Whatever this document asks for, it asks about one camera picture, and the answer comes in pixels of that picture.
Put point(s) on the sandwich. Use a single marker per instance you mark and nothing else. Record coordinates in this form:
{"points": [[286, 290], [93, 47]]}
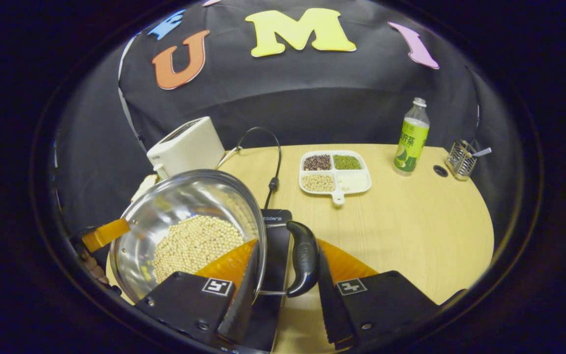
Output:
{"points": [[144, 188]]}

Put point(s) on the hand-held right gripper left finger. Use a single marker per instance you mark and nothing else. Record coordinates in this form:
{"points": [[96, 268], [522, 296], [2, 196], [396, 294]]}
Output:
{"points": [[242, 307]]}

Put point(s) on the steel pot with soybeans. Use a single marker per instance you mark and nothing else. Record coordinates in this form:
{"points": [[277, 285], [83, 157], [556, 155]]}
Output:
{"points": [[180, 206]]}

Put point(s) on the white toaster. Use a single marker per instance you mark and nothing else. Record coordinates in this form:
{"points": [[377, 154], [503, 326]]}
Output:
{"points": [[187, 145]]}

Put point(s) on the green label drink bottle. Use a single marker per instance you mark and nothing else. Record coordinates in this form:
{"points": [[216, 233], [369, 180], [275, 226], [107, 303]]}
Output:
{"points": [[410, 142]]}

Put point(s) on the white divided bean dish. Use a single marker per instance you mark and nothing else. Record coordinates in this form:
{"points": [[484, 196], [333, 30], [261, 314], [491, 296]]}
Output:
{"points": [[334, 174]]}

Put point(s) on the metal mesh utensil holder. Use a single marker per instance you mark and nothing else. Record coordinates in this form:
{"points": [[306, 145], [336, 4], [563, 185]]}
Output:
{"points": [[460, 160]]}

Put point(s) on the black backdrop cloth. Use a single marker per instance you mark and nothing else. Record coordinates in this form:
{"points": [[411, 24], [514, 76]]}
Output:
{"points": [[312, 93]]}

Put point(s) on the black induction cooktop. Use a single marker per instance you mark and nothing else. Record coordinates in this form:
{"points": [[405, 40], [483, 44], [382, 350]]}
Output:
{"points": [[278, 255]]}

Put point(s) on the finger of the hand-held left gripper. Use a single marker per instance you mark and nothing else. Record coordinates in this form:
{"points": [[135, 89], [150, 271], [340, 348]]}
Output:
{"points": [[108, 235]]}

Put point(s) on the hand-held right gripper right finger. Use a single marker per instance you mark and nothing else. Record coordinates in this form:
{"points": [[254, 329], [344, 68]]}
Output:
{"points": [[334, 314]]}

